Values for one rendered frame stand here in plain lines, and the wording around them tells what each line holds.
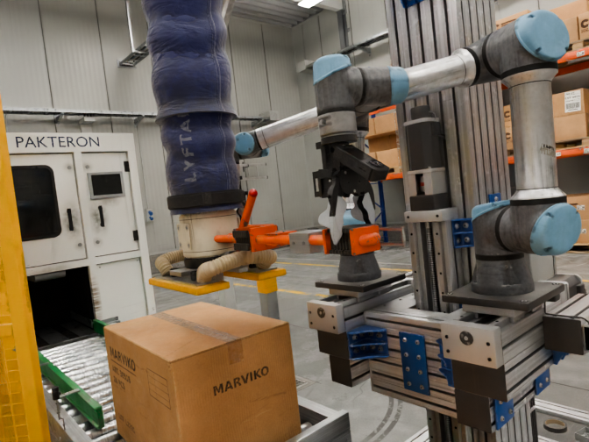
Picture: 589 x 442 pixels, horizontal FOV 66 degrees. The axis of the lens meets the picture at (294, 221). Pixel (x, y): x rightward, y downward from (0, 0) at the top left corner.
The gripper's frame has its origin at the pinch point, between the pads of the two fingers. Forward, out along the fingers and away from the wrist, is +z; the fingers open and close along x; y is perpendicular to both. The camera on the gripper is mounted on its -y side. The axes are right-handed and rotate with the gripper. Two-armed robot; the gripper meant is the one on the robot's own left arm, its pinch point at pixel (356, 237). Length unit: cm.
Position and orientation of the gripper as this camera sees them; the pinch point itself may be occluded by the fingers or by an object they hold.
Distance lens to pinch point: 90.3
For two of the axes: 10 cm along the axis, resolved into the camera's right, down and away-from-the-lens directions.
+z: 1.1, 9.9, 0.5
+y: -6.0, 0.3, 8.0
